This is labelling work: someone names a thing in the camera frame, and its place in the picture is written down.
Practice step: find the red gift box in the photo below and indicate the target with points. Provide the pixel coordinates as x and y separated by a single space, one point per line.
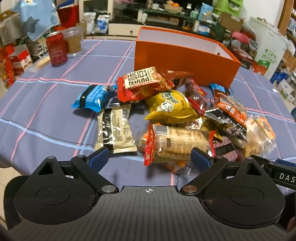
68 17

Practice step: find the clear red-ended cracker packet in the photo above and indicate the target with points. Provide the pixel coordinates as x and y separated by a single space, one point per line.
178 143

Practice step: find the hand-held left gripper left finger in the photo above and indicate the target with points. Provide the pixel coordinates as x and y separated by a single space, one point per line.
99 158

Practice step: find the red white carton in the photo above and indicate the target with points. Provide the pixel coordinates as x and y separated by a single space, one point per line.
19 61

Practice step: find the cream black snack packet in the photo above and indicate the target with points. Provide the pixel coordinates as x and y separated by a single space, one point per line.
115 129

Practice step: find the maroon snack packet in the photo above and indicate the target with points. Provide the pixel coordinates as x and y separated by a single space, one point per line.
224 148

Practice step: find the white blue bag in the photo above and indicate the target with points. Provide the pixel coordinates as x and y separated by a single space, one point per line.
103 24

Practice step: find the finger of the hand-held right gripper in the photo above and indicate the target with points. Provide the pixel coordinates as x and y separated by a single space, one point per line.
263 161

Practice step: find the orange black snack packet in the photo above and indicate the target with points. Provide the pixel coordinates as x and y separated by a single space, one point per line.
231 113

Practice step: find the brown cardboard box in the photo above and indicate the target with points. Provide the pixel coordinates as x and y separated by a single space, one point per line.
231 22

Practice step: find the white blue box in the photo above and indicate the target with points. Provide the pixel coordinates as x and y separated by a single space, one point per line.
203 29

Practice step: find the green orange bag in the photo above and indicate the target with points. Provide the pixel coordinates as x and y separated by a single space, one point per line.
261 67

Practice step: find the clear orange biscuit packet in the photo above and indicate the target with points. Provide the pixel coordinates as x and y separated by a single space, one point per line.
261 132

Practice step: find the green plastic drawer unit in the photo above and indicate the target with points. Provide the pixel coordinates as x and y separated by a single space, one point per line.
227 7

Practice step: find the white carton blue print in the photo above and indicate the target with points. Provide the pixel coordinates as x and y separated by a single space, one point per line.
286 91

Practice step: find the clear red date packet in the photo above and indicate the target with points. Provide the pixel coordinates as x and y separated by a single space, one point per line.
196 95

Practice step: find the blue black cookie packet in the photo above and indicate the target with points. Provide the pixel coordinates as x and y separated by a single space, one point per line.
217 87
92 97

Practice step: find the blue plaid tablecloth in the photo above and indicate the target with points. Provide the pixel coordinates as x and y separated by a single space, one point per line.
57 115

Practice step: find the clear wrapped wafer pack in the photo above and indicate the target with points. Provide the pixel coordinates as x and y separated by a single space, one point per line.
41 62

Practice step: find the orange fruit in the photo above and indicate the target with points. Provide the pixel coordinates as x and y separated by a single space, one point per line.
175 4

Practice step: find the wooden shelf unit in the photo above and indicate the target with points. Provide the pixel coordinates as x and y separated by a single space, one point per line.
285 20

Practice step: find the red drink can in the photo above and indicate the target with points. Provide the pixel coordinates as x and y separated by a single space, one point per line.
56 49

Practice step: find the light blue carton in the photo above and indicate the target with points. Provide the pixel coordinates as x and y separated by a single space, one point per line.
205 11

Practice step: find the orange cardboard box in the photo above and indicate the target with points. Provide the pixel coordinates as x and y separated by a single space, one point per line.
180 58

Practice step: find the dark green bag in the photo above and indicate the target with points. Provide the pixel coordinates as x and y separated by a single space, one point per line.
217 32

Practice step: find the fruit bowl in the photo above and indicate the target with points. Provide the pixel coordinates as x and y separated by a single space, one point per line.
174 8

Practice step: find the navy snack packet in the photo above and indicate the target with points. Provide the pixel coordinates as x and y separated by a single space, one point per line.
115 102

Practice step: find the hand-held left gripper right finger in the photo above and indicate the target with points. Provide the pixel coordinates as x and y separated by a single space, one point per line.
200 160

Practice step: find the white glass television stand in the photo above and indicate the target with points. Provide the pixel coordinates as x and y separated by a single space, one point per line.
129 29

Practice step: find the white glass-door cabinet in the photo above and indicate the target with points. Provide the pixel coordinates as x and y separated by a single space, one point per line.
94 7

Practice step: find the chocolate chip cookie packet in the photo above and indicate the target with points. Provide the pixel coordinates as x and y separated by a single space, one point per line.
178 75

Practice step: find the red peanut snack packet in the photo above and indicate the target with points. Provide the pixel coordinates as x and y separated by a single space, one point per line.
138 90

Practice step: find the clear plastic cup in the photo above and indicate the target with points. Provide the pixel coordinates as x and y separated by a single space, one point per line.
72 44

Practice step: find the blue star-printed cloth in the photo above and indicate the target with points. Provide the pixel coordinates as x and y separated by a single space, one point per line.
34 16

